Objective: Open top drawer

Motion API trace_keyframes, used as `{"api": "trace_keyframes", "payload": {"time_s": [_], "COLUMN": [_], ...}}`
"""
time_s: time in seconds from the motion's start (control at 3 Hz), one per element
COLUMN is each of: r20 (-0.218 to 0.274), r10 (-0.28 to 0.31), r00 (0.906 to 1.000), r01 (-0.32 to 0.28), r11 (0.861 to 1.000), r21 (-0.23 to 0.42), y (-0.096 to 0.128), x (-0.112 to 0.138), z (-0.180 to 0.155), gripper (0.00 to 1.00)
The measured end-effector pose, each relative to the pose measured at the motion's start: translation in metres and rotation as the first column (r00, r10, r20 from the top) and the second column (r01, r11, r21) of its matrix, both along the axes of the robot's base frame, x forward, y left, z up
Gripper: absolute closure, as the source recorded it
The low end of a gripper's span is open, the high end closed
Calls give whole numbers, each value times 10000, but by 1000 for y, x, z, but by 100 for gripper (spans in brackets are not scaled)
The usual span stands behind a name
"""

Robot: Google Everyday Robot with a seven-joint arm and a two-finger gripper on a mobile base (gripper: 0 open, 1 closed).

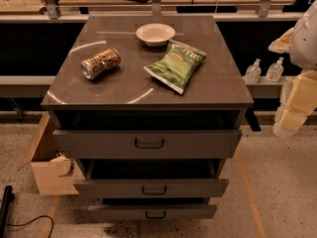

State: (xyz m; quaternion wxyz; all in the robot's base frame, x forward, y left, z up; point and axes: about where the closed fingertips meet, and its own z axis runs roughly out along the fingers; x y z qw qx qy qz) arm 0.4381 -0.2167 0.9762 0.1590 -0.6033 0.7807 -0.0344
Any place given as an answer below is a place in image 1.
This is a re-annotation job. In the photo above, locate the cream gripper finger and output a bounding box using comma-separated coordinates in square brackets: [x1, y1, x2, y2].
[272, 69, 317, 137]
[268, 28, 293, 54]

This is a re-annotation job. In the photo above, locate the grey top drawer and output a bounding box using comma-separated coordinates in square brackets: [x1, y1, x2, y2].
[53, 110, 242, 160]

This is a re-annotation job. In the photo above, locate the grey drawer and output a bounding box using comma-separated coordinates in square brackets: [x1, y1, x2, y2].
[73, 160, 229, 198]
[53, 110, 242, 160]
[88, 198, 217, 220]

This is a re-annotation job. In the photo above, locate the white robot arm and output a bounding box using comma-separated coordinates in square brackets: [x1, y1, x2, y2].
[268, 1, 317, 137]

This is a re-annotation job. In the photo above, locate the grey drawer cabinet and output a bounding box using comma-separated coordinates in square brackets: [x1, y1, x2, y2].
[40, 14, 255, 213]

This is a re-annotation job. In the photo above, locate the grey bottom drawer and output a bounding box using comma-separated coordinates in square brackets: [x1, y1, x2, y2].
[88, 198, 217, 220]

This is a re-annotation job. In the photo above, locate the grey middle drawer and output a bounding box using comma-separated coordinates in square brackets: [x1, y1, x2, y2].
[73, 160, 229, 198]

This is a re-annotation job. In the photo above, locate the clear sanitizer bottle right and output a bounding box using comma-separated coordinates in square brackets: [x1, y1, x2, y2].
[265, 57, 284, 82]

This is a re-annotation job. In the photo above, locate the clear sanitizer bottle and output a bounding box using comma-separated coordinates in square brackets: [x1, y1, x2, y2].
[245, 59, 262, 84]
[265, 57, 284, 82]

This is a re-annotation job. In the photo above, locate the clear sanitizer bottle left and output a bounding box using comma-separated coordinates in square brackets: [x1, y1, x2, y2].
[245, 59, 262, 84]

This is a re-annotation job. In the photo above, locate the green chip bag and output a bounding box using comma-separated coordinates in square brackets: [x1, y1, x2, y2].
[144, 39, 207, 94]

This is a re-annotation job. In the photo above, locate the white paper bowl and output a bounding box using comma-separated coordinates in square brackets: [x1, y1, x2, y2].
[136, 23, 175, 47]

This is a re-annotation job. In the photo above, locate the gold drink can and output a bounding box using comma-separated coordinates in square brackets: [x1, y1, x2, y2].
[81, 49, 121, 80]

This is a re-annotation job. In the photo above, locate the cardboard box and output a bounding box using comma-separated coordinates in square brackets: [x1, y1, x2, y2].
[17, 112, 84, 195]

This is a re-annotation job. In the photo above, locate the black pole base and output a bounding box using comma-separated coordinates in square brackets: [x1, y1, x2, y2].
[0, 185, 14, 238]

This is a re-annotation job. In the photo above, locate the black cable on floor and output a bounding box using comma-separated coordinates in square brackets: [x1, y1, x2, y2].
[4, 214, 55, 238]

